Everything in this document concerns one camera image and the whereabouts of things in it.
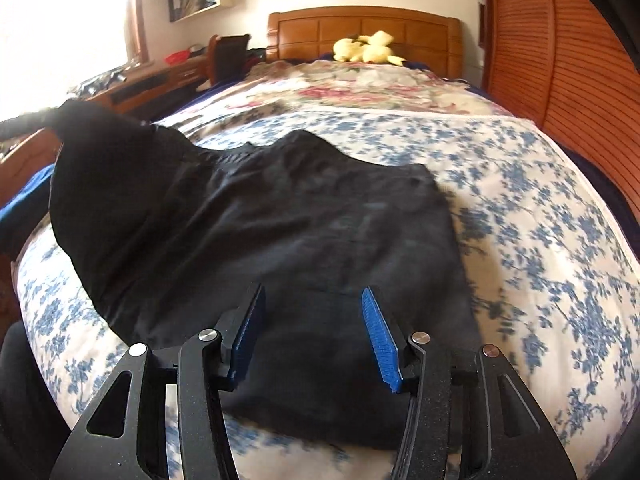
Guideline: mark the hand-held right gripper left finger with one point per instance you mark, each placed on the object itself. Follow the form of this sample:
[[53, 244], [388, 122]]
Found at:
[[247, 340]]

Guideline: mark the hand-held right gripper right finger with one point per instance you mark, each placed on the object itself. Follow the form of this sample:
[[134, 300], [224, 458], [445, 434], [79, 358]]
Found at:
[[382, 340]]

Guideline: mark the black jacket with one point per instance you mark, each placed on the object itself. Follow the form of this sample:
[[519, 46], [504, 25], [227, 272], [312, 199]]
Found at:
[[275, 220]]

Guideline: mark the dark clothes pile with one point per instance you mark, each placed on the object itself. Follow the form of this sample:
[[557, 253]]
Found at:
[[257, 55]]

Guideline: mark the white blue floral bedspread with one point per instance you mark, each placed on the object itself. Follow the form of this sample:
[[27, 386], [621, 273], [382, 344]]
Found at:
[[525, 260]]

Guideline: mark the person's dark clothing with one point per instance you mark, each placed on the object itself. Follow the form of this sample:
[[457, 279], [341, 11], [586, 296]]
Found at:
[[25, 410]]

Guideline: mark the pink floral quilt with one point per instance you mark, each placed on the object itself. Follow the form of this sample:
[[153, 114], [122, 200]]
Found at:
[[350, 92]]

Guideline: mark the blue folded cloth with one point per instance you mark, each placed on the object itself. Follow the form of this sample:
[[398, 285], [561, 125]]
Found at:
[[25, 210]]

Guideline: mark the white paper sheet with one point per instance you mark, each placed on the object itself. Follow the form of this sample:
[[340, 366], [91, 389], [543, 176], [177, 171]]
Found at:
[[203, 85]]

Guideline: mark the long wooden desk cabinet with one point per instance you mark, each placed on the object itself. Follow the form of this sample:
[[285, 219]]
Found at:
[[150, 90]]

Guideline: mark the dark wooden chair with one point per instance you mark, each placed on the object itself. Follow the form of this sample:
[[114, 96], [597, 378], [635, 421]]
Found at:
[[230, 57]]

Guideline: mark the red bowl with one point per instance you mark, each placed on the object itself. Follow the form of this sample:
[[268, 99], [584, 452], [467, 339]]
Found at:
[[180, 58]]

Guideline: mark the yellow plush toy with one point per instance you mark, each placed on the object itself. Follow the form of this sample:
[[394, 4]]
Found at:
[[367, 50]]

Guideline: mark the black desk gadget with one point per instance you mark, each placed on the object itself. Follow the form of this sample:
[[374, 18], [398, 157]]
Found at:
[[100, 77]]

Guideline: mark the wooden bed headboard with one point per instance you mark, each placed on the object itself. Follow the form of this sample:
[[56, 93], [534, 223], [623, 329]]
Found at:
[[320, 30]]

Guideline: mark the wooden slatted wardrobe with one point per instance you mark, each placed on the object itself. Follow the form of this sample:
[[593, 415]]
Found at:
[[565, 50]]

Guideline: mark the bright window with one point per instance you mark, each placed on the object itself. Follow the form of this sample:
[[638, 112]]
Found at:
[[60, 25]]

